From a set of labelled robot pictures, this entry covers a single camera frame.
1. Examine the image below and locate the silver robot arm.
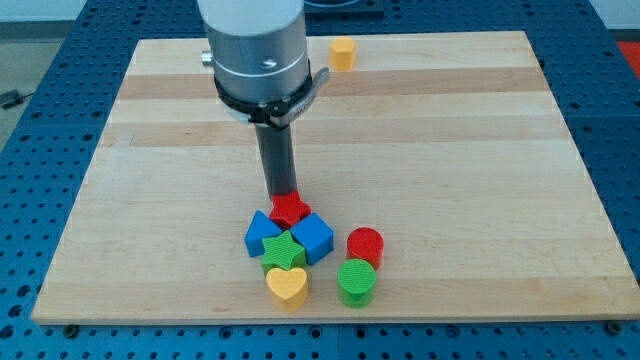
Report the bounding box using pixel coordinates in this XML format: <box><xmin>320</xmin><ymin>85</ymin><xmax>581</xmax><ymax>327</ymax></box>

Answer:
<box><xmin>197</xmin><ymin>0</ymin><xmax>310</xmax><ymax>103</ymax></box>

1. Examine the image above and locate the green star block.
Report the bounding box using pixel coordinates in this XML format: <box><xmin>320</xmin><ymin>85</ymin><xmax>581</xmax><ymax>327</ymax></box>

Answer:
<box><xmin>261</xmin><ymin>230</ymin><xmax>307</xmax><ymax>275</ymax></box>

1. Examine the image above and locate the red star block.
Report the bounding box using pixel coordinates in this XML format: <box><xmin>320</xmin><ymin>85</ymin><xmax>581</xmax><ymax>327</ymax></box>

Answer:
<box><xmin>269</xmin><ymin>190</ymin><xmax>311</xmax><ymax>230</ymax></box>

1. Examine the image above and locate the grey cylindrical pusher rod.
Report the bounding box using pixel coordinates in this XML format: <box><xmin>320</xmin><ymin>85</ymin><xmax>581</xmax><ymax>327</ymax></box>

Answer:
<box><xmin>255</xmin><ymin>126</ymin><xmax>298</xmax><ymax>198</ymax></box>

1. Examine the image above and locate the blue cube block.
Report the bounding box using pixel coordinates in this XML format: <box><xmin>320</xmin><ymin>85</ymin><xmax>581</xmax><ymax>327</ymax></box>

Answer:
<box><xmin>290</xmin><ymin>213</ymin><xmax>334</xmax><ymax>265</ymax></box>

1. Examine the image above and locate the red cylinder block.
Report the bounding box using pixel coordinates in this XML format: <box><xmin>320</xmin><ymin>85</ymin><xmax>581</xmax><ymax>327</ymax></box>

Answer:
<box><xmin>346</xmin><ymin>227</ymin><xmax>384</xmax><ymax>270</ymax></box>

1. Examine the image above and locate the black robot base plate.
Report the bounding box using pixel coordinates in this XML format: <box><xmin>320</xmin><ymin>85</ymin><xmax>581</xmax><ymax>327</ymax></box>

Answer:
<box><xmin>304</xmin><ymin>0</ymin><xmax>385</xmax><ymax>15</ymax></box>

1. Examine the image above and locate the green cylinder block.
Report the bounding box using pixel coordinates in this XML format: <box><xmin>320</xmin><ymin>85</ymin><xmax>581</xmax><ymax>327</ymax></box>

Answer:
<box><xmin>337</xmin><ymin>258</ymin><xmax>377</xmax><ymax>308</ymax></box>

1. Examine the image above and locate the blue triangular block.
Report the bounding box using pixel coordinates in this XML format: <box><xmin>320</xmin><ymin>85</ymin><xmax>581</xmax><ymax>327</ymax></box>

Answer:
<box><xmin>244</xmin><ymin>210</ymin><xmax>282</xmax><ymax>257</ymax></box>

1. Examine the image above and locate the wooden board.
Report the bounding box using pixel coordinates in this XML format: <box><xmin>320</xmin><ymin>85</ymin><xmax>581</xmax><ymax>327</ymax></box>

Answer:
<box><xmin>31</xmin><ymin>32</ymin><xmax>639</xmax><ymax>325</ymax></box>

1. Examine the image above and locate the black clamp with lever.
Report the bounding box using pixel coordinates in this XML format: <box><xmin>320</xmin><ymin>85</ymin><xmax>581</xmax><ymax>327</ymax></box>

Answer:
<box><xmin>214</xmin><ymin>67</ymin><xmax>330</xmax><ymax>128</ymax></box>

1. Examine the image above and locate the yellow hexagon block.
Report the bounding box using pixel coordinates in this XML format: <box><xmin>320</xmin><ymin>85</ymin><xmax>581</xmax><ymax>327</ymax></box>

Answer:
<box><xmin>329</xmin><ymin>36</ymin><xmax>357</xmax><ymax>72</ymax></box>

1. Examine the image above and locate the yellow heart block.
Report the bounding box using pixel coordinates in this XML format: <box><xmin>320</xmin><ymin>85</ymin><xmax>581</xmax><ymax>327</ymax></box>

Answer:
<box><xmin>266</xmin><ymin>268</ymin><xmax>309</xmax><ymax>313</ymax></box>

